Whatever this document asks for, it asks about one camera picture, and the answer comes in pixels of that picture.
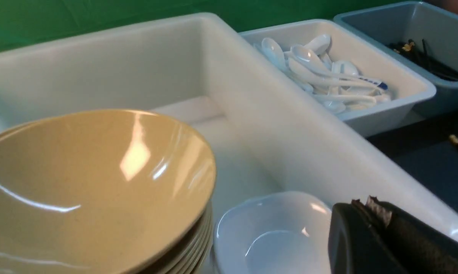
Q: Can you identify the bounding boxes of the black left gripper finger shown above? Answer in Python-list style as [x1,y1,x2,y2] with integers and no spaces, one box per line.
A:
[328,196,458,274]

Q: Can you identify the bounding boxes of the tan noodle bowl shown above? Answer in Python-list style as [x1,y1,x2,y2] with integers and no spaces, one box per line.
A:
[0,109,217,274]

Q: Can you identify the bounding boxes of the white dish in tub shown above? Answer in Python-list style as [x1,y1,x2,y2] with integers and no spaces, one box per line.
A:
[213,191,332,274]

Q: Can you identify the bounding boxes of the black serving tray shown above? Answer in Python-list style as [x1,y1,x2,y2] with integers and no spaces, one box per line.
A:
[367,110,458,213]

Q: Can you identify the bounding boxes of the white spoon bin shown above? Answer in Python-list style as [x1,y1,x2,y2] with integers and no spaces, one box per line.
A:
[241,19,436,137]

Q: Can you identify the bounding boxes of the white spoon blue mark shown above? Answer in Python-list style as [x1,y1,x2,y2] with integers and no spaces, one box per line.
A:
[290,45,388,91]

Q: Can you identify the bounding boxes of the white ceramic spoon top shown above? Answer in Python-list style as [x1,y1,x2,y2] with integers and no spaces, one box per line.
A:
[283,34,331,59]

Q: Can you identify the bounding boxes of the white ceramic spoon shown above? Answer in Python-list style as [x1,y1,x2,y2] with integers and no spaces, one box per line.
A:
[261,37,288,71]
[283,34,331,59]

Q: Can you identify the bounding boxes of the bundle of black chopsticks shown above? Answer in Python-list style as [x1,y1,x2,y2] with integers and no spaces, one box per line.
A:
[387,39,458,82]

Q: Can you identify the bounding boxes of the blue-grey chopstick bin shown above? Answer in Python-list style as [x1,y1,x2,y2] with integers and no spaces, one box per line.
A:
[334,1,458,118]

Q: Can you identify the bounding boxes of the white ceramic spoon left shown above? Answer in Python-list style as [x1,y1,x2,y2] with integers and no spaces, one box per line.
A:
[261,37,288,71]

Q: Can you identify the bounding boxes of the large white plastic tub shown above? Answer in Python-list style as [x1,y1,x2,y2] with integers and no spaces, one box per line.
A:
[0,13,458,252]

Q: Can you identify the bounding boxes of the green backdrop cloth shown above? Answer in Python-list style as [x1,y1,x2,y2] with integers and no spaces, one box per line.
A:
[0,0,416,56]

